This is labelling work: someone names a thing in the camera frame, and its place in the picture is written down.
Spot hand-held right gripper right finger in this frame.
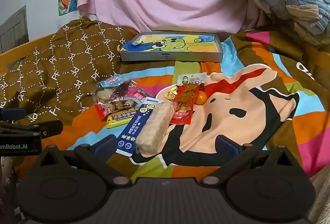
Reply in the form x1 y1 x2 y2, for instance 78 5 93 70
202 134 300 186

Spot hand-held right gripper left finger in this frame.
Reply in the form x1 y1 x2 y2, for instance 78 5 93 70
31 134 130 186

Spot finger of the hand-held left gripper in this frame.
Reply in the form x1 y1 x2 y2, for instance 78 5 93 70
0 119 64 137
0 107 27 121

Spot yellow black strip packet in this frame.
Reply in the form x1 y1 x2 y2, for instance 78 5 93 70
107 109 137 129

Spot navy blue long packet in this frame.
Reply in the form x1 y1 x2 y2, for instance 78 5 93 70
115 103 163 157

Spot quail egg packet red label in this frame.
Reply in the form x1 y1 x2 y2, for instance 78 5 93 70
103 88 156 114

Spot clear pastry packet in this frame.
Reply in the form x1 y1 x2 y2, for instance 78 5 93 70
93 86 115 105

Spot rice cracker bar clear wrapper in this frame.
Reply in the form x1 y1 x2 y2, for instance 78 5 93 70
134 101 175 155

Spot white snack packet outside tray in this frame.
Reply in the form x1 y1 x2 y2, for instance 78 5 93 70
169 72 207 125

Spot light blue snack packet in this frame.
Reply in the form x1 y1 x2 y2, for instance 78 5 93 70
99 74 124 89

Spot grey shallow tray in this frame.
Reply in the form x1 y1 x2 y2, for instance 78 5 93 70
119 31 223 62

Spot small red packet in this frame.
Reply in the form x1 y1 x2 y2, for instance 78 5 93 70
94 104 114 120

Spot orange tangerine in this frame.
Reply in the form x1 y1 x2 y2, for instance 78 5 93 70
193 90 208 105

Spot dark red snack packet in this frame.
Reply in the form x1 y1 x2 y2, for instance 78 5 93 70
111 81 137 101

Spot brown patterned blanket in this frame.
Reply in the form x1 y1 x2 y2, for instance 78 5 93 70
0 16 140 126

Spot small yellow packet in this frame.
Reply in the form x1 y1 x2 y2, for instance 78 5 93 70
165 86 179 103

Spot olive green flat packet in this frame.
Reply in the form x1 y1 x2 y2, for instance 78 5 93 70
174 61 201 85

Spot beige fuzzy cloth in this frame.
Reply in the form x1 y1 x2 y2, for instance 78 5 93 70
302 167 330 224

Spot cardboard tray with frog drawing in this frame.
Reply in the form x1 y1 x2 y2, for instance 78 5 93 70
121 34 217 52

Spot wooden bed rail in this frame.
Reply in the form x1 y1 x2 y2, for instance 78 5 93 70
0 33 61 76

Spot grey window frame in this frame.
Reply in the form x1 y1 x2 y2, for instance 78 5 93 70
0 5 29 54

